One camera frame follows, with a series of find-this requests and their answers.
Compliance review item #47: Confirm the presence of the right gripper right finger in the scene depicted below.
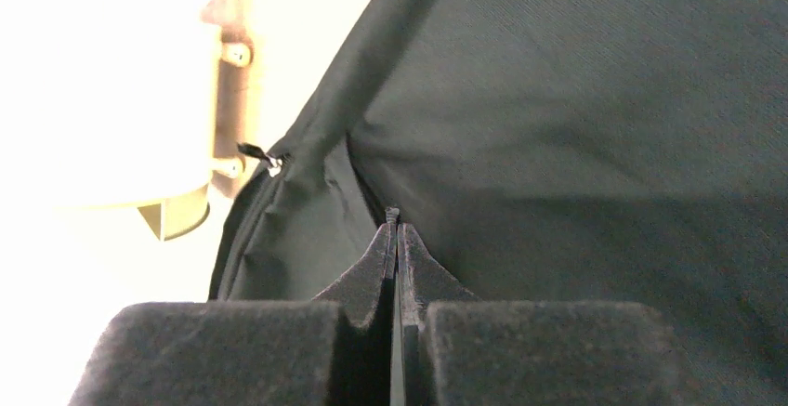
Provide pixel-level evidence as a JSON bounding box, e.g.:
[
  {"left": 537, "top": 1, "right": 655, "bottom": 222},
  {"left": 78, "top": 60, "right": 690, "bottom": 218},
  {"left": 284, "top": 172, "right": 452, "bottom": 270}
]
[{"left": 398, "top": 224, "right": 684, "bottom": 405}]

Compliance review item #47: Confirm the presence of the cream round drawer cabinet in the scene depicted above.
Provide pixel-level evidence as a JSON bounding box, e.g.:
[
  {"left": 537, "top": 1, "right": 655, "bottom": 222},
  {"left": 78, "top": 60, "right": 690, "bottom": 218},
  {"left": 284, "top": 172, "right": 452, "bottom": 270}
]
[{"left": 1, "top": 0, "right": 251, "bottom": 241}]

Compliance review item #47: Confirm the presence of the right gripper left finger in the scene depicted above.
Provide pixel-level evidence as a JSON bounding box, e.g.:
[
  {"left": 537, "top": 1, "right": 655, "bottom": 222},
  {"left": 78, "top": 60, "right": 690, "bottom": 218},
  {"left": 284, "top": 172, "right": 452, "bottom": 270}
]
[{"left": 71, "top": 223, "right": 397, "bottom": 405}]

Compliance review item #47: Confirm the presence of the black student backpack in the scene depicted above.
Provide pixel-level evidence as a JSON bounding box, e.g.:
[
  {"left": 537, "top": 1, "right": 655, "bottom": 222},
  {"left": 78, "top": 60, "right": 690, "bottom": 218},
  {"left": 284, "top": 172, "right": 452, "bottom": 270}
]
[{"left": 209, "top": 0, "right": 787, "bottom": 405}]

